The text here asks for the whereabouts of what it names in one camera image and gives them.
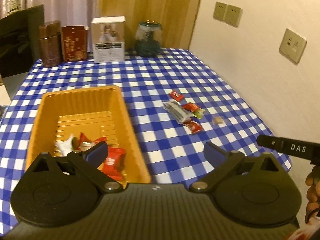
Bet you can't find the white snack wrapper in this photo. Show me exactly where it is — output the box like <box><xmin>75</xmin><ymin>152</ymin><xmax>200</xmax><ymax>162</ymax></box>
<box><xmin>55</xmin><ymin>134</ymin><xmax>74</xmax><ymax>157</ymax></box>

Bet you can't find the red snack packet large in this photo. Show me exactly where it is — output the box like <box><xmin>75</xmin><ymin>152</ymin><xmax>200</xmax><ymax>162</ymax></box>
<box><xmin>102</xmin><ymin>146</ymin><xmax>126</xmax><ymax>181</ymax></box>

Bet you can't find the clear biscuit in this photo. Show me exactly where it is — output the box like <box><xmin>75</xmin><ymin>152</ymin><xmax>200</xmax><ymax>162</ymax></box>
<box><xmin>212</xmin><ymin>116</ymin><xmax>225</xmax><ymax>125</ymax></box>

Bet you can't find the red brown candy wrapper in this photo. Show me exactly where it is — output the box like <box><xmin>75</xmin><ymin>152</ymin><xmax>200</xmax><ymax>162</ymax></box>
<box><xmin>183</xmin><ymin>120</ymin><xmax>203</xmax><ymax>134</ymax></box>

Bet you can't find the red snack packet twisted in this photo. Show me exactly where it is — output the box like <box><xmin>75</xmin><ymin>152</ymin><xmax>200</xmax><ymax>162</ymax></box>
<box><xmin>77</xmin><ymin>133</ymin><xmax>107</xmax><ymax>152</ymax></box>

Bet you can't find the person's right hand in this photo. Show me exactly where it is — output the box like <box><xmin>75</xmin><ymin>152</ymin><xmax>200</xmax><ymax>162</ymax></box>
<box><xmin>305</xmin><ymin>166</ymin><xmax>319</xmax><ymax>223</ymax></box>

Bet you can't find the orange plastic tray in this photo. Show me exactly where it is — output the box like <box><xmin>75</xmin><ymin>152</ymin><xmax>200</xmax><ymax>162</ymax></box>
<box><xmin>25</xmin><ymin>85</ymin><xmax>151</xmax><ymax>185</ymax></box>

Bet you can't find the green candy wrapper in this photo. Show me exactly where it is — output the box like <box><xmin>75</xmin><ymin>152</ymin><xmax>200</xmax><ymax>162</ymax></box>
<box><xmin>193</xmin><ymin>107</ymin><xmax>206</xmax><ymax>119</ymax></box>

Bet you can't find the silver striped snack packet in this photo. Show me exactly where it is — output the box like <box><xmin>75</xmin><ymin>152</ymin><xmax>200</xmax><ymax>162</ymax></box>
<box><xmin>163</xmin><ymin>100</ymin><xmax>192</xmax><ymax>124</ymax></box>

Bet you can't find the blue white checkered tablecloth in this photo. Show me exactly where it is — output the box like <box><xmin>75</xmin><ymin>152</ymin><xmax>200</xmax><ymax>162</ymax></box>
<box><xmin>0</xmin><ymin>48</ymin><xmax>293</xmax><ymax>233</ymax></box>

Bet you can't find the small red candy packet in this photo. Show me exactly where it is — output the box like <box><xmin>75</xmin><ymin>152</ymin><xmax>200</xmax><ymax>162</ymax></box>
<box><xmin>169</xmin><ymin>90</ymin><xmax>184</xmax><ymax>102</ymax></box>

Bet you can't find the red decorated tin box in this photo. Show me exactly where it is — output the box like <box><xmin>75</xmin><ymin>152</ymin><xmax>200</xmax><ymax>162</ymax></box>
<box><xmin>61</xmin><ymin>25</ymin><xmax>88</xmax><ymax>62</ymax></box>

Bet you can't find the brown cylindrical canister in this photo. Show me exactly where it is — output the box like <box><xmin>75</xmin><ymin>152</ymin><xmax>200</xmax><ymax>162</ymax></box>
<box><xmin>39</xmin><ymin>21</ymin><xmax>63</xmax><ymax>67</ymax></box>

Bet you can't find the white product box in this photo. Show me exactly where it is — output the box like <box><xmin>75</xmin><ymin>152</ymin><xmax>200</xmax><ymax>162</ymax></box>
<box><xmin>90</xmin><ymin>16</ymin><xmax>126</xmax><ymax>63</ymax></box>

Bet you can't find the black monitor screen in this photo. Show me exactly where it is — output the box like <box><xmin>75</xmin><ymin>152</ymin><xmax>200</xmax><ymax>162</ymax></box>
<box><xmin>1</xmin><ymin>5</ymin><xmax>44</xmax><ymax>99</ymax></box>

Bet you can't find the glass jar dark base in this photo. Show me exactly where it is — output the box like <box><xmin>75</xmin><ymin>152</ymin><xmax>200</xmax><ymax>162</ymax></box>
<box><xmin>135</xmin><ymin>20</ymin><xmax>162</xmax><ymax>57</ymax></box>

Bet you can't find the wooden door panel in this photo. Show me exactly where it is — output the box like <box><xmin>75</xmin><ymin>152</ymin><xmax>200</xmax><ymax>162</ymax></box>
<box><xmin>98</xmin><ymin>0</ymin><xmax>200</xmax><ymax>49</ymax></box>

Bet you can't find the jar with yellow label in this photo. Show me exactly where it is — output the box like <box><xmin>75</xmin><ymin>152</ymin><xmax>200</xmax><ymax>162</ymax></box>
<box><xmin>7</xmin><ymin>0</ymin><xmax>21</xmax><ymax>15</ymax></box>

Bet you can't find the wall socket plate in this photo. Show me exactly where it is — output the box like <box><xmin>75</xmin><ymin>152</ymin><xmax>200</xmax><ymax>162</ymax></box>
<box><xmin>279</xmin><ymin>29</ymin><xmax>307</xmax><ymax>64</ymax></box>

